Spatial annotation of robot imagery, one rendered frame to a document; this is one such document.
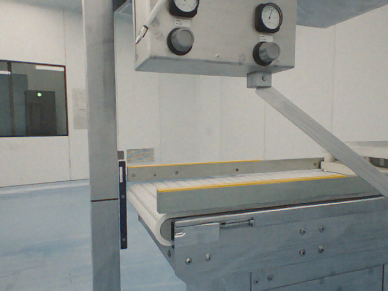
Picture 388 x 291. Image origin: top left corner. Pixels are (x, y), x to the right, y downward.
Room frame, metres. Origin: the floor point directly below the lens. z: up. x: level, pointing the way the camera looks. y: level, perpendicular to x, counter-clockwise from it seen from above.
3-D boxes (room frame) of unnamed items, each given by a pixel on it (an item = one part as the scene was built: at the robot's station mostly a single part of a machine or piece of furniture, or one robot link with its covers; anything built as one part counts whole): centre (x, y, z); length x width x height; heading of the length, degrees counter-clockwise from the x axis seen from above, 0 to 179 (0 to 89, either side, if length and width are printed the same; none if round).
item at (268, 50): (0.44, -0.10, 1.13); 0.03 x 0.03 x 0.04; 21
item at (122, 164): (0.69, 0.16, 0.85); 0.02 x 0.01 x 0.20; 111
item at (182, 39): (0.40, 0.01, 1.14); 0.03 x 0.02 x 0.04; 111
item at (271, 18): (0.45, -0.10, 1.17); 0.04 x 0.01 x 0.04; 111
